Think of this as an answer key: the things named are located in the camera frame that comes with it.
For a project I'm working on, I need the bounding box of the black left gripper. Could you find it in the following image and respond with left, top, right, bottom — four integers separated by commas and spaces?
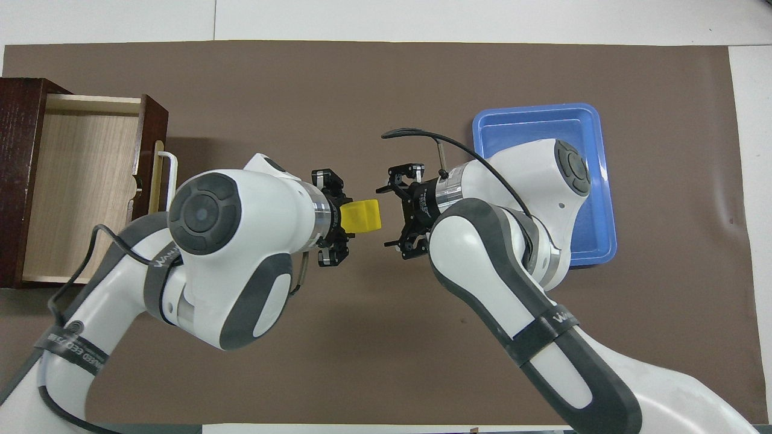
310, 168, 354, 269

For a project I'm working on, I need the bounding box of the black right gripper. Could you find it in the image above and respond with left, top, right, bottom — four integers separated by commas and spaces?
375, 162, 451, 262

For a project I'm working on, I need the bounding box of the yellow cube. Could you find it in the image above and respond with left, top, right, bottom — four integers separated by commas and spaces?
340, 199, 383, 235

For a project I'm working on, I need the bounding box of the wooden drawer with white handle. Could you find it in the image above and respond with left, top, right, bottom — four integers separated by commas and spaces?
22, 93, 180, 285

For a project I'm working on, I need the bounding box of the brown paper table mat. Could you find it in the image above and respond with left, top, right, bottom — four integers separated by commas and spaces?
0, 40, 756, 426

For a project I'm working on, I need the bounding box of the blue plastic tray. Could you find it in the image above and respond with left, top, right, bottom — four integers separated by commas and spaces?
472, 102, 619, 268

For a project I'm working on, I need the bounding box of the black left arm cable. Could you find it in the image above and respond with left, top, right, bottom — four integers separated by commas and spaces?
36, 224, 309, 434

